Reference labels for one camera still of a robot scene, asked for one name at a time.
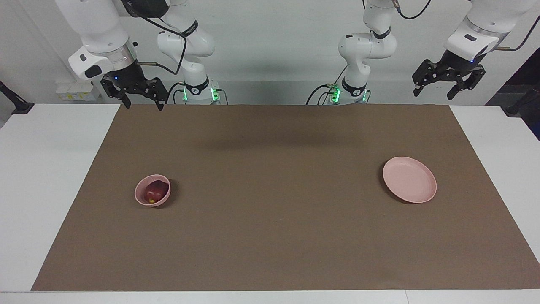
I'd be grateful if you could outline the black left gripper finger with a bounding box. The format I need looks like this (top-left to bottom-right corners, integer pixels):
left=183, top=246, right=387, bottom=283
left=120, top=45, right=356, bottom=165
left=447, top=68, right=486, bottom=100
left=413, top=60, right=441, bottom=96

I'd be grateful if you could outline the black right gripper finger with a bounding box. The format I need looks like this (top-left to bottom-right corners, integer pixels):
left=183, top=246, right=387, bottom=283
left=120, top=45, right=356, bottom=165
left=100, top=77, right=131, bottom=109
left=143, top=77, right=168, bottom=111

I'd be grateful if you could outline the dark red apple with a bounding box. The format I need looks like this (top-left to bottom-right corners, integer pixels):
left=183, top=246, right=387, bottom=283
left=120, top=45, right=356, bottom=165
left=144, top=180, right=167, bottom=204

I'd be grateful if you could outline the pink bowl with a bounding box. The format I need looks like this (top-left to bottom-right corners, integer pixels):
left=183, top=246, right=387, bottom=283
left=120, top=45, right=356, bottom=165
left=135, top=174, right=171, bottom=207

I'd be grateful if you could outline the pink round plate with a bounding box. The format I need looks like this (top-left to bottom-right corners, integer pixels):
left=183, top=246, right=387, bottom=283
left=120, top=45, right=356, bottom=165
left=383, top=157, right=437, bottom=204

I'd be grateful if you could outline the dark fabric partition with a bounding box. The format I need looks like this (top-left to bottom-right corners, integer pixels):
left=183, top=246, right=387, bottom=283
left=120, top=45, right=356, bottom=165
left=485, top=48, right=540, bottom=141

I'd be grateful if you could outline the black clamp stand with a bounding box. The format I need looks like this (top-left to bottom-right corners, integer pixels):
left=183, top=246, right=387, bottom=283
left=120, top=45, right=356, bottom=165
left=0, top=81, right=34, bottom=115
left=505, top=84, right=540, bottom=117

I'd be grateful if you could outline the brown table mat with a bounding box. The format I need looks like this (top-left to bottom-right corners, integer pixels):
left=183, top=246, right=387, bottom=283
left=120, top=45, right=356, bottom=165
left=31, top=104, right=540, bottom=292

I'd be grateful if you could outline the white wall power strip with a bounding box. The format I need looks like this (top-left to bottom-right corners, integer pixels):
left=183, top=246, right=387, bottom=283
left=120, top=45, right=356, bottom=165
left=56, top=81, right=101, bottom=102

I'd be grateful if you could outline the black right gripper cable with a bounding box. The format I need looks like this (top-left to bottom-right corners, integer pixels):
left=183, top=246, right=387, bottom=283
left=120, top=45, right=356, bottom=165
left=120, top=0, right=187, bottom=76

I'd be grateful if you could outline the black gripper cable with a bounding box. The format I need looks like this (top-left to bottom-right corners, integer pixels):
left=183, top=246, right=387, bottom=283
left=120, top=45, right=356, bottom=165
left=392, top=0, right=540, bottom=51
left=120, top=0, right=187, bottom=76

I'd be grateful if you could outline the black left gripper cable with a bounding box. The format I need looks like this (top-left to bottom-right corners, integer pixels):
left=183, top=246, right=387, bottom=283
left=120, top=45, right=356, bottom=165
left=392, top=0, right=540, bottom=51

